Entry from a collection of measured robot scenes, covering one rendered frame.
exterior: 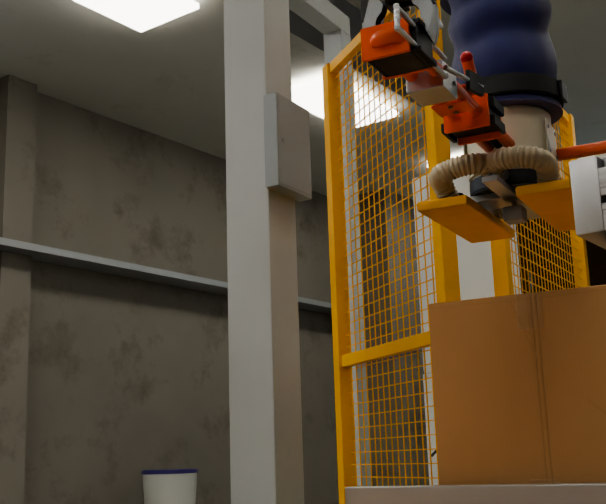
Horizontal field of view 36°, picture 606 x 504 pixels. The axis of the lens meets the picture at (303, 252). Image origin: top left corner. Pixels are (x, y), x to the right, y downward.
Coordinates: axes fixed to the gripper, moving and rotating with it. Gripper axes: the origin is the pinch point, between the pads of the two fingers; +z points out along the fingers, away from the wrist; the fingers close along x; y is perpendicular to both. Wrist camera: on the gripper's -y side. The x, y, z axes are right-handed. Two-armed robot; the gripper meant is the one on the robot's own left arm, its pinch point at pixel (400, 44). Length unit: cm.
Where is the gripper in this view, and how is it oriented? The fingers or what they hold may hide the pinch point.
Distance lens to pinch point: 137.7
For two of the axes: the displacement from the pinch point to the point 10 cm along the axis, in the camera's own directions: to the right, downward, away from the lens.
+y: 4.7, 1.7, 8.7
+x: -8.8, 1.3, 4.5
